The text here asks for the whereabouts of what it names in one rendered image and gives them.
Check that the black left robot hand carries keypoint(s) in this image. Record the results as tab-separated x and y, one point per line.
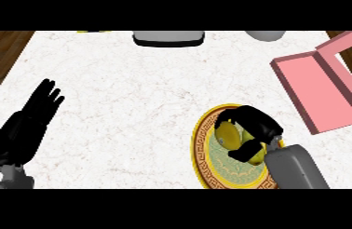
29	127

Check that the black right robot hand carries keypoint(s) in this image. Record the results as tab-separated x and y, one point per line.
259	122

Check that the yellow lemon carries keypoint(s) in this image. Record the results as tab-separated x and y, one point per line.
231	136

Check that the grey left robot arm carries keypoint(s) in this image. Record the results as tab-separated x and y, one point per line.
15	177

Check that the pink cardboard box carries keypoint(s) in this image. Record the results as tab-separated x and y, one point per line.
314	93

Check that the ornate yellow-rimmed plate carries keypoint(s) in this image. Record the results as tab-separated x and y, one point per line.
215	164

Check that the grey rounded object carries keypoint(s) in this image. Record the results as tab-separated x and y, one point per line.
265	35

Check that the yellow and dark object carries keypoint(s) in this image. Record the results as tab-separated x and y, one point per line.
94	31

